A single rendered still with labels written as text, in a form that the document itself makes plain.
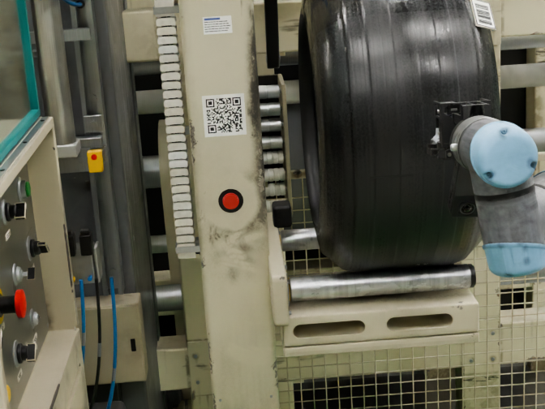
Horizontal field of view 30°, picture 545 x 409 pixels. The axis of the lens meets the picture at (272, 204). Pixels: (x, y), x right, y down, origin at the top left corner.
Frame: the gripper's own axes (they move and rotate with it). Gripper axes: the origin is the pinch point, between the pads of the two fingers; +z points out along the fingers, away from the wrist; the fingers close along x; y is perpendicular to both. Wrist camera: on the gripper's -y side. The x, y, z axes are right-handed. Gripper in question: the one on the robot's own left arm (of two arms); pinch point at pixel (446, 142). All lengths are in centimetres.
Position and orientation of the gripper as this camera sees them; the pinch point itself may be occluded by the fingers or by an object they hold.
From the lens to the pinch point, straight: 158.3
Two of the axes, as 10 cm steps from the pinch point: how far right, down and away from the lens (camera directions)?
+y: -0.6, -9.8, -1.7
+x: -10.0, 0.7, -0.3
